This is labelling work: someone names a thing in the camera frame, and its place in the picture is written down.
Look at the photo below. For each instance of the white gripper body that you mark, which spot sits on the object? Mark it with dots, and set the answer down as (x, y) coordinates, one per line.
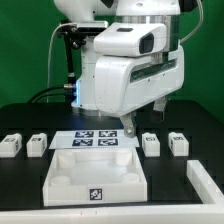
(124, 84)

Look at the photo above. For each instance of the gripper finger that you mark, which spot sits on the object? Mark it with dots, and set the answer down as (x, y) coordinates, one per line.
(158, 111)
(129, 124)

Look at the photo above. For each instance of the white square tabletop part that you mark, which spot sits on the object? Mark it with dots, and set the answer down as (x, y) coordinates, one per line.
(93, 176)

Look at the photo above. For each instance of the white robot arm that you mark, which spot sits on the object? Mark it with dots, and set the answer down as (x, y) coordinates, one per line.
(166, 12)

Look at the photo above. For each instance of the white sheet with tags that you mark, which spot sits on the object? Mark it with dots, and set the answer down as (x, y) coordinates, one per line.
(92, 139)

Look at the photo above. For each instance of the white corner fence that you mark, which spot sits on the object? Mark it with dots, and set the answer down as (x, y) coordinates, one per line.
(211, 211)

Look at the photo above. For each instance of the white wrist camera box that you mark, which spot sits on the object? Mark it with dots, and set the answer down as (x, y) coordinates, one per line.
(131, 40)

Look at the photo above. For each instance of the black camera on stand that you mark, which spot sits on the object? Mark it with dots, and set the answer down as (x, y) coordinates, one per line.
(74, 35)

